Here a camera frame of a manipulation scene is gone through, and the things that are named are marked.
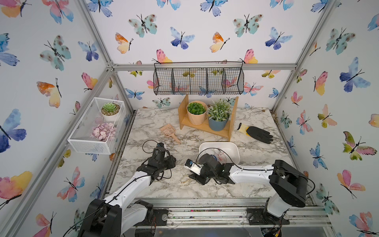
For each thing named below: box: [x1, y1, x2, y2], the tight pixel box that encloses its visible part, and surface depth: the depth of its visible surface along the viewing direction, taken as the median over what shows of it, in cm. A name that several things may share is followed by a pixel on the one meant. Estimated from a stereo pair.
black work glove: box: [237, 122, 274, 145], surface depth 106 cm
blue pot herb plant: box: [207, 98, 232, 132], surface depth 90 cm
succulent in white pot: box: [100, 102, 121, 122], surface depth 73 cm
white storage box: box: [198, 141, 241, 165], surface depth 97 cm
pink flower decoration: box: [89, 122, 117, 142], surface depth 64 cm
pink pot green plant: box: [186, 100, 208, 126], surface depth 98 cm
